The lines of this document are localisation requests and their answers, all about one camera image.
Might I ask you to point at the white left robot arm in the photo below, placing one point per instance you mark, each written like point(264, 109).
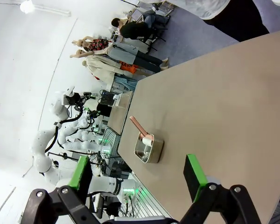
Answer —
point(40, 161)

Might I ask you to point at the mannequin in beige coat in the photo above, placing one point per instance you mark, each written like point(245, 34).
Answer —
point(102, 67)

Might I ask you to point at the stainless steel rectangular container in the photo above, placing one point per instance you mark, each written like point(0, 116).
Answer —
point(154, 151)

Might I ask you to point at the seated person in black top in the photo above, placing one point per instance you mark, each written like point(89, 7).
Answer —
point(133, 29)

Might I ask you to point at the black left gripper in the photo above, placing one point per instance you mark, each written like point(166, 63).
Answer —
point(72, 99)

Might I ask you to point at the mannequin in floral shirt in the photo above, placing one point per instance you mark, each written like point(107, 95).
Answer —
point(98, 44)

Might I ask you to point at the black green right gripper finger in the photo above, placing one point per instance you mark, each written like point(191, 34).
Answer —
point(193, 177)

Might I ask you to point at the round ceiling lamp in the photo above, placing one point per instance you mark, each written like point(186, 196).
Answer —
point(26, 5)

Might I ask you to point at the black laptop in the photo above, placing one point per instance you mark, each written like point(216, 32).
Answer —
point(106, 99)

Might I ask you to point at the person in white hoodie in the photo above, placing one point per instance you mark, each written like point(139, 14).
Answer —
point(235, 21)

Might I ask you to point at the small brown top table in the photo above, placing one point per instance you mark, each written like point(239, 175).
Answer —
point(120, 112)

